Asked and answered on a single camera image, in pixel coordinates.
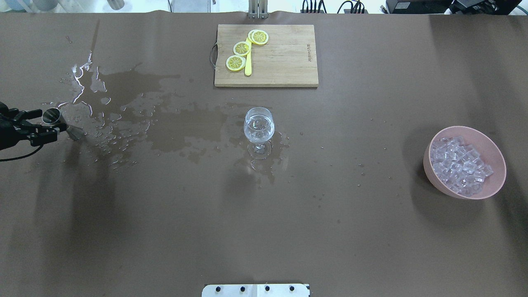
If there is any far lemon slice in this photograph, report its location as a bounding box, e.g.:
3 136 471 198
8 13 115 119
247 29 269 45

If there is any clear wine glass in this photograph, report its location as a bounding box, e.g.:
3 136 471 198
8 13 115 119
243 107 275 160

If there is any white pedestal base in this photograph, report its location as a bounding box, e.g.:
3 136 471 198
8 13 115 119
201 283 311 297

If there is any aluminium frame post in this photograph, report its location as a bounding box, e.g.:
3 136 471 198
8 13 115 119
247 0 269 19

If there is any middle lemon slice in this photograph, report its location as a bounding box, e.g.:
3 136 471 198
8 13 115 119
233 41 252 57

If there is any steel double jigger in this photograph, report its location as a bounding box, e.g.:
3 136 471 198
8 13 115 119
42 108 85 141

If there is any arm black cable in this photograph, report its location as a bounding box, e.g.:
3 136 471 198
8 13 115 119
0 142 43 162

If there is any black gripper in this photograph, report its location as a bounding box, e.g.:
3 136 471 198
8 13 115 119
0 103 68 150

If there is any lemon slice near handle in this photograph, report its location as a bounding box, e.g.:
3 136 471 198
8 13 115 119
226 55 246 72

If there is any pile of clear ice cubes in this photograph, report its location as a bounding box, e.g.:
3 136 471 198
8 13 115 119
429 135 494 197

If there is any pink bowl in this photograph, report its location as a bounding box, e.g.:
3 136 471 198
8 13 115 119
423 126 507 200

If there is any yellow plastic knife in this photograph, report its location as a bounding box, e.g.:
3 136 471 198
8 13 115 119
244 37 253 77

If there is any wooden cutting board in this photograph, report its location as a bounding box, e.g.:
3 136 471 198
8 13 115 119
214 24 319 88

